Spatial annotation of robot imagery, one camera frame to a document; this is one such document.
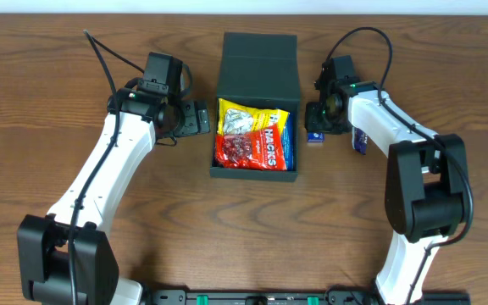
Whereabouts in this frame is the blue Eclipse mint tin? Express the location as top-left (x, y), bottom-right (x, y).
top-left (307, 132), bottom-right (324, 143)

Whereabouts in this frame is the dark purple chocolate bar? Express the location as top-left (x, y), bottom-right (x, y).
top-left (352, 127), bottom-right (368, 155)

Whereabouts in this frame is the blue cookie pack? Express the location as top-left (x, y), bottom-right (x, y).
top-left (280, 113), bottom-right (294, 171)

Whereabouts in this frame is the red Hacks candy bag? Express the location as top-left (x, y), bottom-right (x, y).
top-left (215, 125), bottom-right (287, 171)

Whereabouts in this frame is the yellow Hacks candy bag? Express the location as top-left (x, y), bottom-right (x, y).
top-left (217, 98), bottom-right (290, 136)

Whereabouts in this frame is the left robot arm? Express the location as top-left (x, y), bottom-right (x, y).
top-left (17, 53), bottom-right (209, 304)

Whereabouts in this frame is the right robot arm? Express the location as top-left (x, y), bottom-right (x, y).
top-left (305, 56), bottom-right (470, 304)

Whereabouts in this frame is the dark green open box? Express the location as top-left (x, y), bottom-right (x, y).
top-left (209, 32), bottom-right (302, 182)

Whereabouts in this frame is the right black cable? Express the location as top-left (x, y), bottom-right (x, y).
top-left (324, 26), bottom-right (474, 305)

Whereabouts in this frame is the black cable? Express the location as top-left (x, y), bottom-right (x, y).
top-left (324, 26), bottom-right (474, 305)
top-left (66, 29), bottom-right (146, 305)

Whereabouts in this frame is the left black cable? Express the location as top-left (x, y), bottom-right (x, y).
top-left (66, 29), bottom-right (146, 305)

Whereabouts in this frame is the black mounting rail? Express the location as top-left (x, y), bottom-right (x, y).
top-left (141, 287), bottom-right (472, 305)

